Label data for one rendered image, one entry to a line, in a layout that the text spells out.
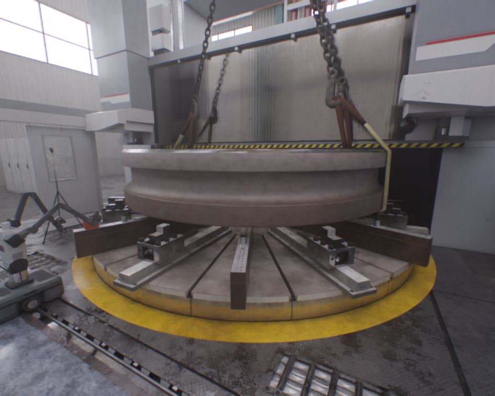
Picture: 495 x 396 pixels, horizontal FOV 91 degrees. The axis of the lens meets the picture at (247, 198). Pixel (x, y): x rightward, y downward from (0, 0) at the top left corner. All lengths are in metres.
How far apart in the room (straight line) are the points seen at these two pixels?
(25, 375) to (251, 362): 1.80
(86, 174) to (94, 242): 3.43
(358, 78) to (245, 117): 2.50
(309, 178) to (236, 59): 4.17
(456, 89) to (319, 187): 1.74
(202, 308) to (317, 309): 1.21
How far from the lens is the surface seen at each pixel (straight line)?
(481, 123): 4.63
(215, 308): 2.81
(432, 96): 3.56
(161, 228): 3.18
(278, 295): 2.67
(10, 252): 3.68
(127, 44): 6.79
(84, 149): 7.24
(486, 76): 3.67
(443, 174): 5.55
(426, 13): 4.23
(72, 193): 7.13
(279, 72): 6.00
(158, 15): 8.45
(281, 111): 5.80
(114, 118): 6.22
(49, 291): 3.80
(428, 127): 4.52
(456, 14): 4.24
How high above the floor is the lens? 1.76
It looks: 11 degrees down
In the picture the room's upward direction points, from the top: straight up
